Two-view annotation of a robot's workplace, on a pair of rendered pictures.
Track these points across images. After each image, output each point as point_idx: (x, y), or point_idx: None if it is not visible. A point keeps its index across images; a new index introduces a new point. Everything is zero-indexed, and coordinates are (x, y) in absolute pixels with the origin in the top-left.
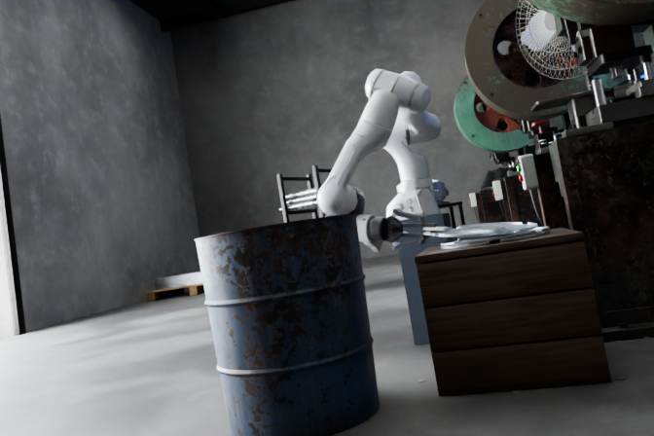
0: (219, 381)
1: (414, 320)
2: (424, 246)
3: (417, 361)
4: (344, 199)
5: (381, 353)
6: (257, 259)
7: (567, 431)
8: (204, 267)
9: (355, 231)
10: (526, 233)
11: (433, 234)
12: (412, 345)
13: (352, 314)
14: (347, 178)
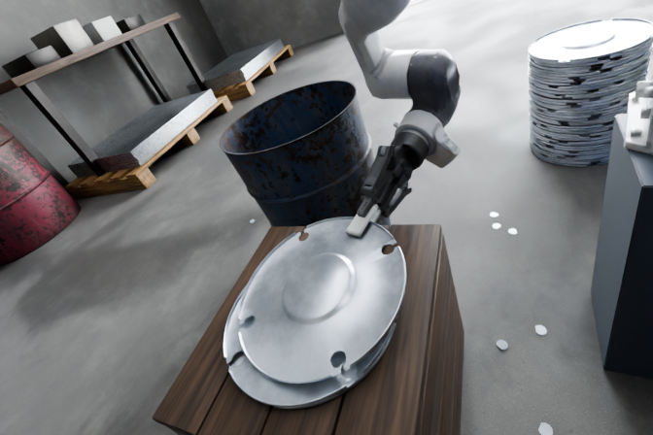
0: (474, 148)
1: (595, 272)
2: (618, 207)
3: (469, 296)
4: (370, 89)
5: (538, 254)
6: (240, 146)
7: None
8: (275, 119)
9: (259, 166)
10: (223, 342)
11: (309, 224)
12: (581, 288)
13: (271, 217)
14: (362, 65)
